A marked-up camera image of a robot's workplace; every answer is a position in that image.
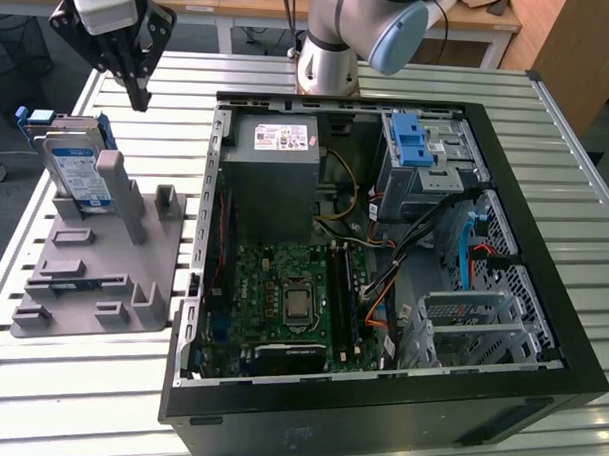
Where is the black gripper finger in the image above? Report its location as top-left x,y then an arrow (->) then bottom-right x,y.
135,0 -> 177,114
45,0 -> 143,111

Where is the hard disk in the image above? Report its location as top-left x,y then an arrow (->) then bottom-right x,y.
12,106 -> 121,216

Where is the grey power supply unit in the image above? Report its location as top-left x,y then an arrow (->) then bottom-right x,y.
218,110 -> 323,247

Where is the grey parts rack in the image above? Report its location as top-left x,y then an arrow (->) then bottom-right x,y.
8,146 -> 191,345

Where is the RAM stick on rack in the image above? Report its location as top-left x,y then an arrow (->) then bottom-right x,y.
49,276 -> 104,295

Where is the green motherboard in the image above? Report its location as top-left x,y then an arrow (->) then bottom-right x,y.
227,239 -> 388,381

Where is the blue plastic drive latch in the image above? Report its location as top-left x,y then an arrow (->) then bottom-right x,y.
389,112 -> 430,168

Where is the brown cardboard piece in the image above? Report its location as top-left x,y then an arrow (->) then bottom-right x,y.
454,0 -> 509,17

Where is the silver CPU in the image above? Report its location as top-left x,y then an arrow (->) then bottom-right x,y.
284,289 -> 313,323

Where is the metal optical drive cage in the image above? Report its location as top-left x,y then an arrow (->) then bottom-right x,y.
374,109 -> 493,225

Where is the black RAM slot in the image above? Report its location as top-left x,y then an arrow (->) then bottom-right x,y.
324,241 -> 356,360

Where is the RAM stick in motherboard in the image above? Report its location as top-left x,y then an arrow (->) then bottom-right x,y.
339,244 -> 368,357

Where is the black graphics card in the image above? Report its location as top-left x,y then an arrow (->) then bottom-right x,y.
251,339 -> 328,378

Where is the wooden cabinet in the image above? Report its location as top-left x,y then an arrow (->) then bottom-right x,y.
497,0 -> 609,135

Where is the black PC case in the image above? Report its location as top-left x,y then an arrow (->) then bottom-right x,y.
156,88 -> 609,456

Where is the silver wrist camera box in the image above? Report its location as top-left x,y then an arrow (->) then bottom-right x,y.
65,0 -> 139,38

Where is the wooden desk white frame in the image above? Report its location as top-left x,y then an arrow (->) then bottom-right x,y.
0,0 -> 524,71

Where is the yellow wire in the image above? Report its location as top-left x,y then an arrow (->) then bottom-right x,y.
314,147 -> 361,224

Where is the black cable bundle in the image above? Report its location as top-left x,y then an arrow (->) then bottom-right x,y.
364,187 -> 487,305

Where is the blue data wire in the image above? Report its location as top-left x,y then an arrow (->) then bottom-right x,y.
456,211 -> 487,295

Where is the red orange power wire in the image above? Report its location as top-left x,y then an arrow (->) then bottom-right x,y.
470,243 -> 509,271

